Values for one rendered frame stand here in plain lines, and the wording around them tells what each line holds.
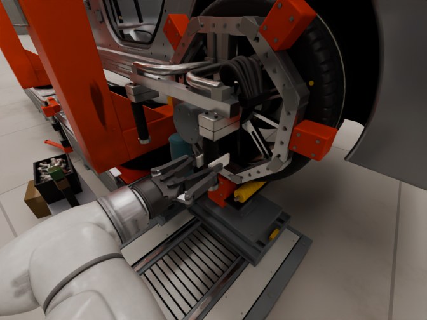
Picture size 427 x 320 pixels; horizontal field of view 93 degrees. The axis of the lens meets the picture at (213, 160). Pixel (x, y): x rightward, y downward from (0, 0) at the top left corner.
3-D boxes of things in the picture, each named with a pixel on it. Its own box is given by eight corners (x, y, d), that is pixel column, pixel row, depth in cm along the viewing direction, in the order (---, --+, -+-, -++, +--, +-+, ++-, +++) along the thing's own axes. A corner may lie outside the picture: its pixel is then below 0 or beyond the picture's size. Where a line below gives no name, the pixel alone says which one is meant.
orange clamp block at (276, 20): (289, 49, 52) (318, 14, 45) (274, 52, 48) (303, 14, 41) (272, 30, 53) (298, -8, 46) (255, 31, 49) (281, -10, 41)
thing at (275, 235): (288, 225, 123) (291, 214, 117) (254, 268, 102) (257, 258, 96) (226, 186, 151) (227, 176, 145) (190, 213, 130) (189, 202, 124)
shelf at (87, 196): (100, 202, 93) (98, 198, 91) (58, 225, 83) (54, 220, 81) (70, 164, 117) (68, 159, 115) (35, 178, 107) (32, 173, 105)
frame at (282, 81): (282, 197, 74) (333, 16, 43) (272, 207, 70) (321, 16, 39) (187, 143, 105) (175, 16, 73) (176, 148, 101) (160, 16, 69)
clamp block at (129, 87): (160, 96, 68) (157, 80, 65) (135, 103, 63) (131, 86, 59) (152, 93, 71) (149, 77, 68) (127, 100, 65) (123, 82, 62)
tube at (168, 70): (216, 72, 63) (216, 32, 57) (165, 84, 52) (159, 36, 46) (181, 64, 73) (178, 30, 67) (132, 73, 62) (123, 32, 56)
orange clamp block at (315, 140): (298, 140, 61) (330, 151, 56) (286, 150, 57) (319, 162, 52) (305, 118, 57) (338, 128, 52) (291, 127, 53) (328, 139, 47)
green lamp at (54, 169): (65, 176, 77) (61, 168, 75) (53, 181, 75) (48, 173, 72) (63, 172, 79) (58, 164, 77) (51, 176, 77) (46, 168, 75)
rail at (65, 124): (136, 198, 129) (128, 171, 116) (122, 206, 124) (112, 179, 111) (44, 103, 269) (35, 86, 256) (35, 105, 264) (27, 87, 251)
